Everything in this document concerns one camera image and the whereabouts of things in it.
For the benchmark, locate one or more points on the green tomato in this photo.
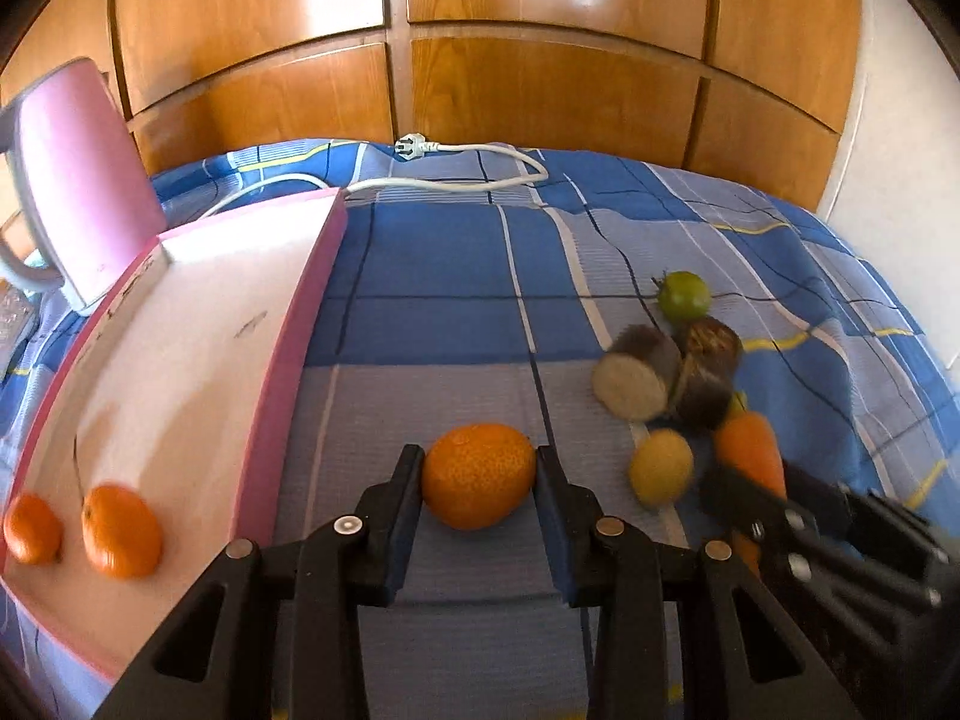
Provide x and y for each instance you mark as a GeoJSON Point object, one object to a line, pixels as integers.
{"type": "Point", "coordinates": [684, 295]}

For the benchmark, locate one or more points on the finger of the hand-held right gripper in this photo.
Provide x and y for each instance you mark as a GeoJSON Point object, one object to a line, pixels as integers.
{"type": "Point", "coordinates": [840, 502]}
{"type": "Point", "coordinates": [739, 499]}

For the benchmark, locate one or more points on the dark chunk with white cut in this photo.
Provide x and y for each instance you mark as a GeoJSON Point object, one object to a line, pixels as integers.
{"type": "Point", "coordinates": [634, 382]}

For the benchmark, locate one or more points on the pink rimmed white tray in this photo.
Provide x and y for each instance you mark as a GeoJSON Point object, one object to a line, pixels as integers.
{"type": "Point", "coordinates": [195, 360]}

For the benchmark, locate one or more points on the small yellow lemon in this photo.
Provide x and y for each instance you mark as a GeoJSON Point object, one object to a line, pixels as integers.
{"type": "Point", "coordinates": [660, 466]}

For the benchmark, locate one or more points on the pink electric kettle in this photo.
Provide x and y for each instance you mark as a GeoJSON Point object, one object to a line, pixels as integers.
{"type": "Point", "coordinates": [82, 165]}

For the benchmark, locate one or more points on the dark brown vegetable chunk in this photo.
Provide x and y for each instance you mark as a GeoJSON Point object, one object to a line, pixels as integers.
{"type": "Point", "coordinates": [706, 379]}

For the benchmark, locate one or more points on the grey flat object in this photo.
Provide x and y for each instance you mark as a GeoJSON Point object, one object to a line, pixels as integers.
{"type": "Point", "coordinates": [15, 315]}

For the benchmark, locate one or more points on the orange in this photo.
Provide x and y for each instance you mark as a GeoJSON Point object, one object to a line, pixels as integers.
{"type": "Point", "coordinates": [480, 476]}
{"type": "Point", "coordinates": [120, 531]}
{"type": "Point", "coordinates": [31, 529]}

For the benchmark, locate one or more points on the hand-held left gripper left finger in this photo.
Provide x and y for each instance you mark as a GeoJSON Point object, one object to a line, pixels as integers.
{"type": "Point", "coordinates": [409, 499]}

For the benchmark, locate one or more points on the wooden panelled headboard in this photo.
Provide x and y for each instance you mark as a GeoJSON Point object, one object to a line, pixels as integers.
{"type": "Point", "coordinates": [525, 15]}

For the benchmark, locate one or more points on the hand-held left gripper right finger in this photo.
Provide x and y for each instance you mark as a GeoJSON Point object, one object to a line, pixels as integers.
{"type": "Point", "coordinates": [547, 499]}

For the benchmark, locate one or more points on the orange carrot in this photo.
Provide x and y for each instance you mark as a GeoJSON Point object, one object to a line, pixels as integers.
{"type": "Point", "coordinates": [750, 450]}

